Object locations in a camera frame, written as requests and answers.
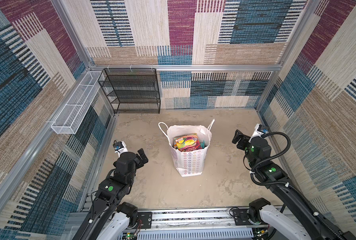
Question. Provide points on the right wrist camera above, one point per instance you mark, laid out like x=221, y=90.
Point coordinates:
x=259, y=131

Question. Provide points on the black wire shelf rack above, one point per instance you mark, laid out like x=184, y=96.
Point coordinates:
x=131, y=90

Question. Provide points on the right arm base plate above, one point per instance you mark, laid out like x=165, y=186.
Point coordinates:
x=242, y=217

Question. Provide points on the orange candy bag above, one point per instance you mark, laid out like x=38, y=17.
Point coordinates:
x=187, y=143

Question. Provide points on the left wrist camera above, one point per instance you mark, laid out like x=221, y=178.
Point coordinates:
x=120, y=147

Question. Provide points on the white paper bag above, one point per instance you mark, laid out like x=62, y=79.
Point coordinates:
x=188, y=164

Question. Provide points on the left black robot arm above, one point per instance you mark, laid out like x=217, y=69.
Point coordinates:
x=108, y=217

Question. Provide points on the aluminium mounting rail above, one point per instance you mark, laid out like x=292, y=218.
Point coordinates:
x=187, y=224

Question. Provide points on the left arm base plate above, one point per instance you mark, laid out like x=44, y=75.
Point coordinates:
x=142, y=220

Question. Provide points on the white wire wall basket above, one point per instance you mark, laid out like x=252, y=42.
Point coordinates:
x=72, y=114

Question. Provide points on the teal mint candy bag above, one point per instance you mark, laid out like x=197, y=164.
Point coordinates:
x=203, y=144

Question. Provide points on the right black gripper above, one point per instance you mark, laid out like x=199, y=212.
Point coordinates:
x=243, y=140

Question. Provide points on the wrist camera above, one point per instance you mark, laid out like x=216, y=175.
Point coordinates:
x=259, y=131
x=120, y=147

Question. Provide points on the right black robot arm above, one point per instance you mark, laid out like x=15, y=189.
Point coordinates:
x=311, y=224

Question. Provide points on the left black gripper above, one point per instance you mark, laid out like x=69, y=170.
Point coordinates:
x=140, y=162

